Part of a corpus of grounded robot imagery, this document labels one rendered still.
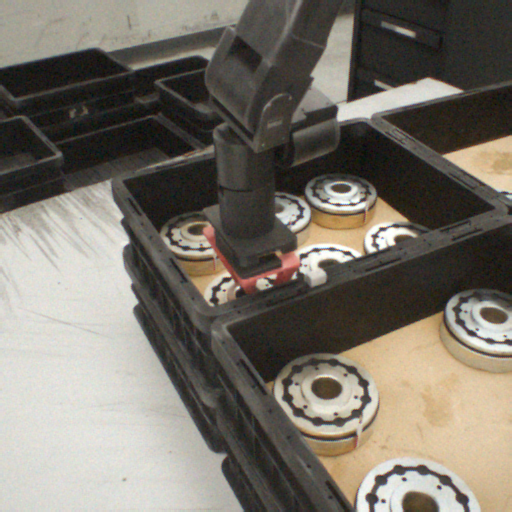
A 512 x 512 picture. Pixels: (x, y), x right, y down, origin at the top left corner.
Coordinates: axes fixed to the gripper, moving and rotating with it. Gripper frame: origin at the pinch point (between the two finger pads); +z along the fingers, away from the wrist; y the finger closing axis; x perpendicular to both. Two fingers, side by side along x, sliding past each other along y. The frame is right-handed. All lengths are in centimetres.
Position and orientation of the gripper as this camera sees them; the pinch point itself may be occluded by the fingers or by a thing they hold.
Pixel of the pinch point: (252, 290)
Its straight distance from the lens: 71.3
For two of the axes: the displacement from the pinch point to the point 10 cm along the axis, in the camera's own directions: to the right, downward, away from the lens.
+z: 0.4, 8.0, 5.9
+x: -9.0, 2.9, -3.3
